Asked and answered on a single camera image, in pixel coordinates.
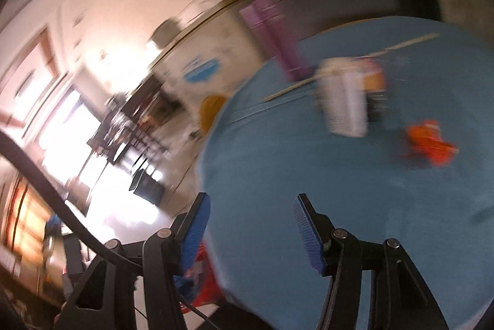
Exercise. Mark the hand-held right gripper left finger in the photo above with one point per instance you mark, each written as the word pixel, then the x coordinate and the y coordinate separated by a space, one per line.
pixel 195 233

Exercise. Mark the black crate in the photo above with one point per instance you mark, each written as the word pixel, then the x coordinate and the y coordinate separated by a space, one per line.
pixel 148 187

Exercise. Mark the wooden cabinet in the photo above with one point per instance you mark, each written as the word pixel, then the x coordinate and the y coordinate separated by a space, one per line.
pixel 27 222

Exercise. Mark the orange wrapper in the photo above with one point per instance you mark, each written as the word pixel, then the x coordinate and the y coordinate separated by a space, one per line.
pixel 428 144

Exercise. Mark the yellow stool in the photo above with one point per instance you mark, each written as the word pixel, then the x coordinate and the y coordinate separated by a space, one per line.
pixel 210 110

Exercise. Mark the white poster with blue print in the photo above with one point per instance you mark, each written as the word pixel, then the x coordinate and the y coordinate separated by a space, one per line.
pixel 200 69

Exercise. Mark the purple bottle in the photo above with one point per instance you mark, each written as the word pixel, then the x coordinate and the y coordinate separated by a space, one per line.
pixel 276 36

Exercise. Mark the dark chairs and table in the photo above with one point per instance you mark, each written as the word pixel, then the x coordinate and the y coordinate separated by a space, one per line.
pixel 127 121

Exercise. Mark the blue tablecloth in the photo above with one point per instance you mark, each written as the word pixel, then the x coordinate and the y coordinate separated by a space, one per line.
pixel 289 152

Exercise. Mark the red and white medicine box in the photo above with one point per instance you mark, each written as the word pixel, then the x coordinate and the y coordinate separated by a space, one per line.
pixel 343 102

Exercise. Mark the red bin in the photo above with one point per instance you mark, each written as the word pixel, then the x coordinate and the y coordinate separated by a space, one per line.
pixel 206 283

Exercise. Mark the long white stick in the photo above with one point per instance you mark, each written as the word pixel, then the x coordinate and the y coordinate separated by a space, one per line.
pixel 409 41

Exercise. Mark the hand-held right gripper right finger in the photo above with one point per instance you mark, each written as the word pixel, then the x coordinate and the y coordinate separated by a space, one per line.
pixel 308 233

